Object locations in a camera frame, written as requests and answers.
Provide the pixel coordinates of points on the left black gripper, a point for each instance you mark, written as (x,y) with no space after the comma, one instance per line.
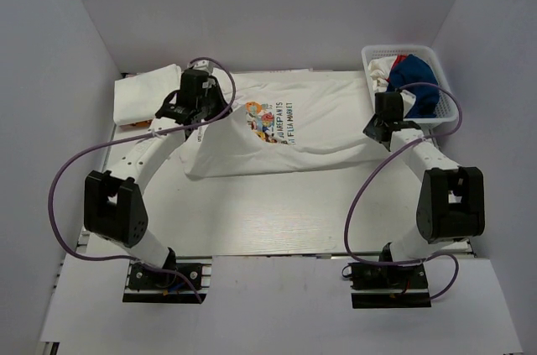
(213,88)

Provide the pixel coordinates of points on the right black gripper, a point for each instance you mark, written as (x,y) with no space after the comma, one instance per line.
(369,129)

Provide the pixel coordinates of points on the white red-print t-shirt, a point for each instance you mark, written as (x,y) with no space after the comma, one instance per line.
(379,71)

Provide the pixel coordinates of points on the blue t-shirt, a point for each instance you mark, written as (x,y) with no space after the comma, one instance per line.
(420,100)

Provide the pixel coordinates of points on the white cartoon-print t-shirt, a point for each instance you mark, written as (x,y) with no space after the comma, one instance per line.
(283,126)

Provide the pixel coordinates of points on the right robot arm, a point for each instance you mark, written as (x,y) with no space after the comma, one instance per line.
(451,204)

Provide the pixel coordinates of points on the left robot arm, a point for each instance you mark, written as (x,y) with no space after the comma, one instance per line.
(113,202)

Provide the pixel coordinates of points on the folded white t-shirt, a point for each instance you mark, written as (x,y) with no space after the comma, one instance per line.
(138,98)

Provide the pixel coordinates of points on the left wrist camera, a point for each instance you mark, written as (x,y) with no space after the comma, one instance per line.
(202,65)

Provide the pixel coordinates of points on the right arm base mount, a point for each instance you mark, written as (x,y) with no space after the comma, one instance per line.
(387,287)

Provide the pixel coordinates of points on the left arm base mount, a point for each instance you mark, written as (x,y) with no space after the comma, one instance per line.
(143,286)

